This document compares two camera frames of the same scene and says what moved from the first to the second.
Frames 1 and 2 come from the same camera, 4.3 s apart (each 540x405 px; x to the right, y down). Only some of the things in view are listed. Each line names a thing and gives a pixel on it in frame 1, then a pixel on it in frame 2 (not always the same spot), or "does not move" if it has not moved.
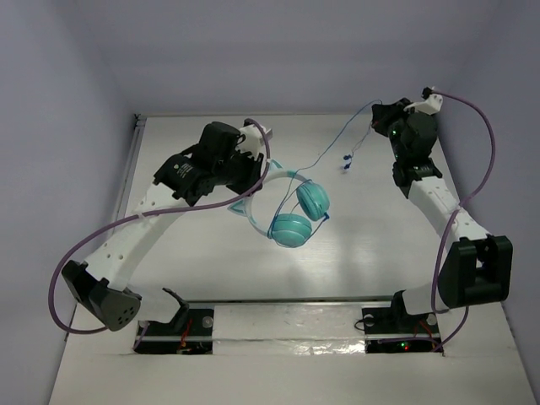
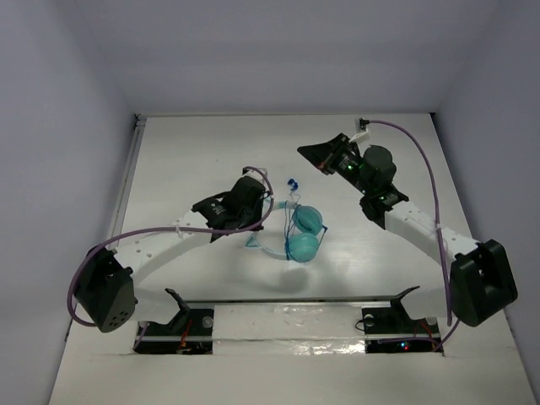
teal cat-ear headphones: (313, 204) -> (304, 230)
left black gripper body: (246, 173) -> (251, 209)
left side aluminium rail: (137, 128) does not move
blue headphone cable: (348, 163) -> (290, 206)
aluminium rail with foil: (294, 326) does not move
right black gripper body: (392, 124) -> (346, 163)
